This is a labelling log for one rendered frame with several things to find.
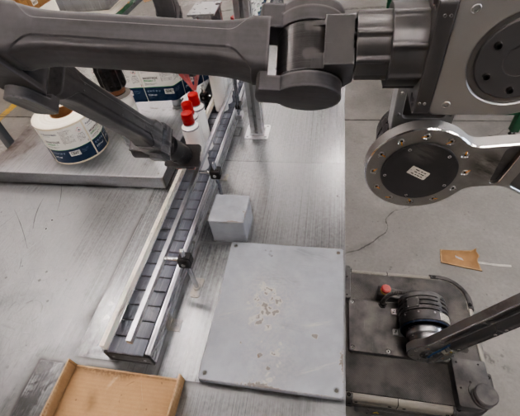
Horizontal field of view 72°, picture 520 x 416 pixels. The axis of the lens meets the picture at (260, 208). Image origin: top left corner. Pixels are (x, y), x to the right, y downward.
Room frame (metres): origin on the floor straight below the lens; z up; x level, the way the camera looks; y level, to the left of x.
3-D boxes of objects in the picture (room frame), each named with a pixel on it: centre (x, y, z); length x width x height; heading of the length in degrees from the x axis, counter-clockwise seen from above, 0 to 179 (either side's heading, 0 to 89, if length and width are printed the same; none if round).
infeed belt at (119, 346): (1.13, 0.12, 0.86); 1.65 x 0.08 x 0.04; 165
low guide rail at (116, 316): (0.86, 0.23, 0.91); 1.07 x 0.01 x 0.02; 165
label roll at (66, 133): (1.13, 0.61, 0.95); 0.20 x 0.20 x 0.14
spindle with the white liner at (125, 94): (1.12, 0.41, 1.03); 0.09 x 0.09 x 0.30
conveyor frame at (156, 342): (1.13, 0.12, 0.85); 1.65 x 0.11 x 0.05; 165
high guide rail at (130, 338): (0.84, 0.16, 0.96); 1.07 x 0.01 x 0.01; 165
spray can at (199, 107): (1.01, 0.15, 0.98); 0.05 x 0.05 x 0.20
